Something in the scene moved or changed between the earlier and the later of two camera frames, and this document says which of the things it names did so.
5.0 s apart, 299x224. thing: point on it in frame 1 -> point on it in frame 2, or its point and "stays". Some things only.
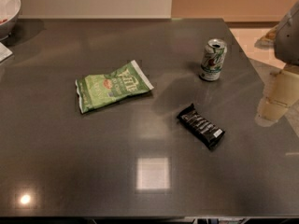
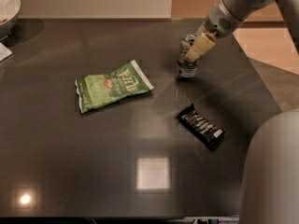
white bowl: [9, 9] stays
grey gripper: [288, 39] -> [220, 21]
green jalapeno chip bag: [94, 91] stays
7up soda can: [215, 53] -> [187, 67]
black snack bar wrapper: [209, 134] stays
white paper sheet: [5, 52] stays
